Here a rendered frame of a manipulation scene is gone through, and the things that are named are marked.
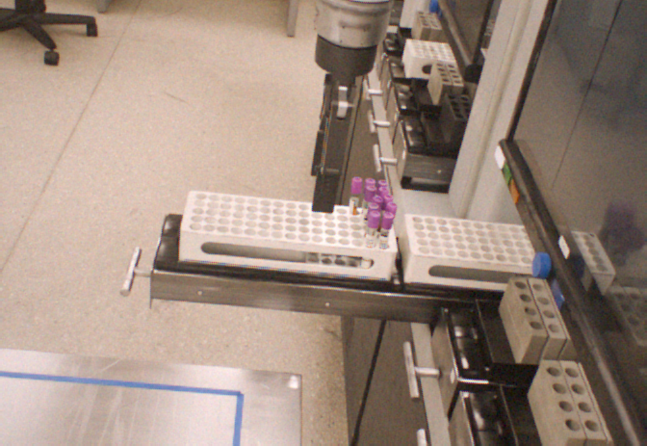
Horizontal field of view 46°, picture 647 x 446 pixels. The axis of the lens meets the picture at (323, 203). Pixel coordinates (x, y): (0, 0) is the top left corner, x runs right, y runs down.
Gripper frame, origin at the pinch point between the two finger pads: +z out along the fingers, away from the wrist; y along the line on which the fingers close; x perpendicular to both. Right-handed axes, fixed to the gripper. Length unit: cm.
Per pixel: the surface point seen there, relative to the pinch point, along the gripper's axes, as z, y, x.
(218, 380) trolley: 12.1, 26.7, -11.0
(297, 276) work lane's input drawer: 13.0, 5.8, -2.0
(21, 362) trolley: 12.2, 26.4, -32.9
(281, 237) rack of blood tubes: 8.4, 3.3, -4.7
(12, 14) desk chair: 84, -240, -121
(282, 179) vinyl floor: 95, -148, 2
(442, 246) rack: 7.7, 2.4, 17.9
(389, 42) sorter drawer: 13, -84, 20
